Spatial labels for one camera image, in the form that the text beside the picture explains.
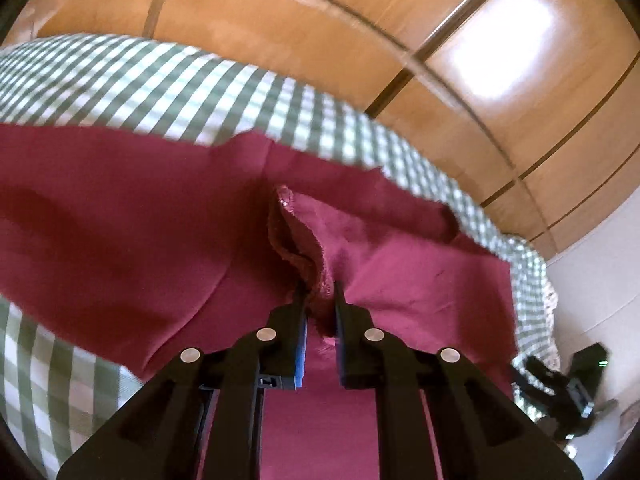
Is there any dark red embroidered sweater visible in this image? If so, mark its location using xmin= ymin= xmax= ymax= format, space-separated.
xmin=1 ymin=125 xmax=516 ymax=479

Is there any green white checkered bedspread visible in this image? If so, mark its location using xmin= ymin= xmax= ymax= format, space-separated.
xmin=1 ymin=34 xmax=560 ymax=479

